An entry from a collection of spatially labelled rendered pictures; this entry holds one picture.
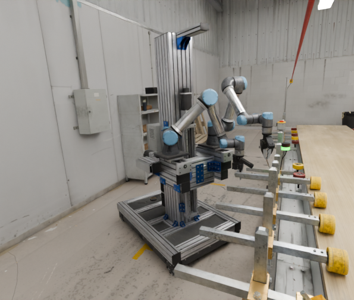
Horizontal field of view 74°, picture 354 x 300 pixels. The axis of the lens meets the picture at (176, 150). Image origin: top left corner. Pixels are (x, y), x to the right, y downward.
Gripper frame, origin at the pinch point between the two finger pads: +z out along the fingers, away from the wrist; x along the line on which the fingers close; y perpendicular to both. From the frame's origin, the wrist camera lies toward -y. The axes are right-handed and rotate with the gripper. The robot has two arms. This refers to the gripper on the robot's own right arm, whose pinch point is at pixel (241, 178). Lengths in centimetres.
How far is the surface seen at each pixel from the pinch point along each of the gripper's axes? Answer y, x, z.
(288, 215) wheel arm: -34, 76, -14
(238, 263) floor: 0, 0, 82
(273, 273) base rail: -30, 85, 12
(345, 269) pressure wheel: -51, 104, -12
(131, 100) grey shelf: 204, -139, -61
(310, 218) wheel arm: -43, 77, -14
